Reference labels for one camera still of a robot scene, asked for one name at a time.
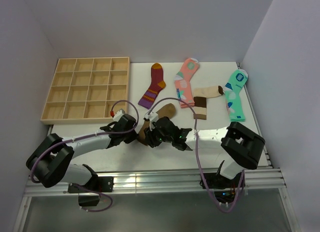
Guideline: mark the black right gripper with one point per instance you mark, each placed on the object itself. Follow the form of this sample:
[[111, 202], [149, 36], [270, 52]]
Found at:
[[150, 137]]

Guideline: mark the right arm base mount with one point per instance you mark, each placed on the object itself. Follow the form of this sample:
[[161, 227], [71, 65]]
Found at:
[[216, 181]]

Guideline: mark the pink patterned sock pair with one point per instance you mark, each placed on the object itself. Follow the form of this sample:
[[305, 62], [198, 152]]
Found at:
[[182, 80]]

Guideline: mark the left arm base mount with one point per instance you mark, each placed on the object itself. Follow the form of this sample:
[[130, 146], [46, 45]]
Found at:
[[90, 195]]

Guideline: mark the wooden compartment tray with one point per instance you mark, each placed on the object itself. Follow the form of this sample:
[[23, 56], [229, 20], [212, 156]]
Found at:
[[87, 90]]

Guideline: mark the tan brown ribbed sock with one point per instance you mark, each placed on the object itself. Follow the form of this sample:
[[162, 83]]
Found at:
[[168, 110]]

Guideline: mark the mint green patterned sock pair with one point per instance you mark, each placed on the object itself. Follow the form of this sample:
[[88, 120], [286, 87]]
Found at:
[[232, 90]]

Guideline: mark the maroon purple striped sock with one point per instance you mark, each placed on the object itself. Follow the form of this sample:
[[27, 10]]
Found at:
[[156, 86]]

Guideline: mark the aluminium rail frame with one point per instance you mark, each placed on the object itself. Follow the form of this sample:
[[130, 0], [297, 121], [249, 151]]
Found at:
[[138, 169]]

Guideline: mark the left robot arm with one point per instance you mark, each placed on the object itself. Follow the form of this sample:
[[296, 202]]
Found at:
[[51, 163]]

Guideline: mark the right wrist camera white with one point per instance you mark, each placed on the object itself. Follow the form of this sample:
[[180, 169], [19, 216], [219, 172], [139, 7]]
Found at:
[[150, 118]]

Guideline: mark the cream brown striped sock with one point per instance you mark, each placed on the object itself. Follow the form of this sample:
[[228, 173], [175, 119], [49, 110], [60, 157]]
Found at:
[[200, 96]]

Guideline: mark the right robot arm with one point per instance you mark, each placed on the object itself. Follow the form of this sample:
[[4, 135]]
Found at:
[[243, 146]]

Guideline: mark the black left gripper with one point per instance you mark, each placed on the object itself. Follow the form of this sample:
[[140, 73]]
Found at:
[[133, 137]]

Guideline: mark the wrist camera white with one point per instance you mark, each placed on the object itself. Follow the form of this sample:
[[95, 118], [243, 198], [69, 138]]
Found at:
[[116, 116], [150, 118]]

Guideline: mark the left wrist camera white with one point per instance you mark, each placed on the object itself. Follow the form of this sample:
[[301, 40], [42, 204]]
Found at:
[[116, 116]]

